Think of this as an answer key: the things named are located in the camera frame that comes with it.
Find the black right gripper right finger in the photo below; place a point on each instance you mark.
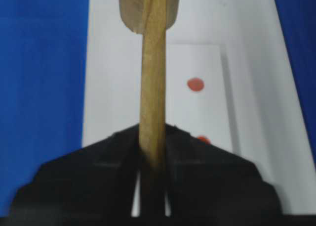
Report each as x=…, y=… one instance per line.
x=208, y=186

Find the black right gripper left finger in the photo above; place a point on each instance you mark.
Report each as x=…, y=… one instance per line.
x=93, y=186

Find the wooden mallet hammer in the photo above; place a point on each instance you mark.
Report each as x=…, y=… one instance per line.
x=151, y=19

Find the red dot mark near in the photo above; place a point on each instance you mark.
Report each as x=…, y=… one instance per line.
x=204, y=139

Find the red dot mark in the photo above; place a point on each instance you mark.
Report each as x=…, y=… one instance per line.
x=195, y=84
x=204, y=139

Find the red dot mark middle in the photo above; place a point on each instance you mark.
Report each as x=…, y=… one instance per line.
x=195, y=84

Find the white paper sheet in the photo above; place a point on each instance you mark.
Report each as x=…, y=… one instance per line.
x=249, y=105

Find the blue table mat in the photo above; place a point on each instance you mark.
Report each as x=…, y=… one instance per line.
x=43, y=54

